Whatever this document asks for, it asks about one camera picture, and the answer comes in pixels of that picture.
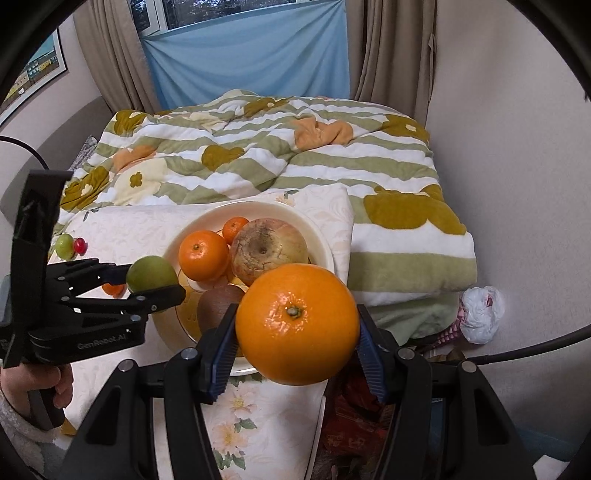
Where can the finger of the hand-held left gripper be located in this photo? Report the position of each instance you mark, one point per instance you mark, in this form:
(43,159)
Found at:
(138,304)
(83,274)

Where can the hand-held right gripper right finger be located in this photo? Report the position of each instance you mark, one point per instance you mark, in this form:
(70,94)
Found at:
(369,360)

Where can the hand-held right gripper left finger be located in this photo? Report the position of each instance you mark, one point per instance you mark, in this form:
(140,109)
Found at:
(224,355)

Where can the green apple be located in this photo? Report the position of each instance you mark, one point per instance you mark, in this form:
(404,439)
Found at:
(152,272)
(64,244)

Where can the brown kiwi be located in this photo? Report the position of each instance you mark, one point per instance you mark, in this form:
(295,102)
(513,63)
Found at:
(217,302)

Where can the large orange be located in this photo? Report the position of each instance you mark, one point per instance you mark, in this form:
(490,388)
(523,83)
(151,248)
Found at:
(203,256)
(295,323)

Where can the reddish yellow apple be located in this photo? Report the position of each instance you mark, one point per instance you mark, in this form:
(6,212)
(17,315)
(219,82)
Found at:
(270,249)

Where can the cream bowl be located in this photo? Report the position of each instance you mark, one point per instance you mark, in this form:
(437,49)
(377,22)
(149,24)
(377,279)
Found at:
(318,249)

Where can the small tangerine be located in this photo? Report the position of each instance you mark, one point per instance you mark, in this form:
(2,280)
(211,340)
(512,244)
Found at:
(234,229)
(113,290)

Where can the person's left forearm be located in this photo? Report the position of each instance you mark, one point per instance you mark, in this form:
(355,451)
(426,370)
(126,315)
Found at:
(23,443)

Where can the person's left hand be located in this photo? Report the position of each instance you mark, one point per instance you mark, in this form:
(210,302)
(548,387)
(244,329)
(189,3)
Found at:
(14,383)

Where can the red patterned bag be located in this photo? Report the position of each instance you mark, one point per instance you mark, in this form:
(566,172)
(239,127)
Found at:
(355,410)

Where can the light green bed sheet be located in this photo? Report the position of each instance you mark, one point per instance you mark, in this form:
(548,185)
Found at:
(415,318)

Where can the floral tablecloth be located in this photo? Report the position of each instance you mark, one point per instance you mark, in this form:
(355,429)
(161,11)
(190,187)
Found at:
(138,221)

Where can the grey patterned pillow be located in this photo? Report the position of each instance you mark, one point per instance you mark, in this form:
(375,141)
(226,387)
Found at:
(85,154)

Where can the white plastic bag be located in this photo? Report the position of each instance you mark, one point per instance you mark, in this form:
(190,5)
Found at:
(482,314)

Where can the grey headboard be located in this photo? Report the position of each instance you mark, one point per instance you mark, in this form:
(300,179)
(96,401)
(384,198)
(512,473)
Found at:
(69,129)

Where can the green striped floral blanket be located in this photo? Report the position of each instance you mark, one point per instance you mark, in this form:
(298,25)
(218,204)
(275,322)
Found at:
(277,157)

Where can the beige curtain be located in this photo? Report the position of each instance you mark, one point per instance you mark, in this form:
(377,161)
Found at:
(120,55)
(397,55)

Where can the blue cloth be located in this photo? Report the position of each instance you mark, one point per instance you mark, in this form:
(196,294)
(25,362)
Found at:
(249,60)

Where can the window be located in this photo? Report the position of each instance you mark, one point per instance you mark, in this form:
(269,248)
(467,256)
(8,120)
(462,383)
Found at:
(207,11)

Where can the framed wall poster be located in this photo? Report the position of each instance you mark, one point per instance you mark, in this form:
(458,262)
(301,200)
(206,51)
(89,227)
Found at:
(32,76)

